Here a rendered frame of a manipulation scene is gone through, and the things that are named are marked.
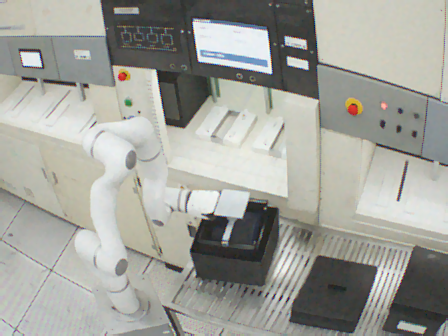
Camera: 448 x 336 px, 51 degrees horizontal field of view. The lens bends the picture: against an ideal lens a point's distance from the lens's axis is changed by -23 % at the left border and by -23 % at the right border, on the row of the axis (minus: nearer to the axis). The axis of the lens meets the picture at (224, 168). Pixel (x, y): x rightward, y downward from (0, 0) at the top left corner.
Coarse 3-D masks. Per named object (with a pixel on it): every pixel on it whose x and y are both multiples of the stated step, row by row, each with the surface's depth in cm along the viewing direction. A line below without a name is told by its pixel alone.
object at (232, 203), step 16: (224, 192) 211; (240, 192) 210; (224, 208) 206; (240, 208) 205; (256, 208) 222; (208, 224) 219; (208, 240) 209; (224, 240) 205; (224, 256) 213; (240, 256) 211; (256, 256) 212
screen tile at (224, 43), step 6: (198, 30) 193; (204, 30) 192; (210, 30) 191; (216, 30) 190; (198, 36) 196; (222, 36) 191; (228, 36) 190; (204, 42) 197; (210, 42) 195; (216, 42) 194; (222, 42) 193; (228, 42) 192; (210, 48) 198; (216, 48) 196; (222, 48) 195; (228, 48) 194
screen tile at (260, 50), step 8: (232, 32) 188; (240, 32) 186; (248, 32) 185; (256, 32) 183; (232, 40) 191; (256, 40) 186; (264, 40) 185; (240, 48) 192; (248, 48) 190; (256, 48) 189; (264, 48) 187; (264, 56) 190
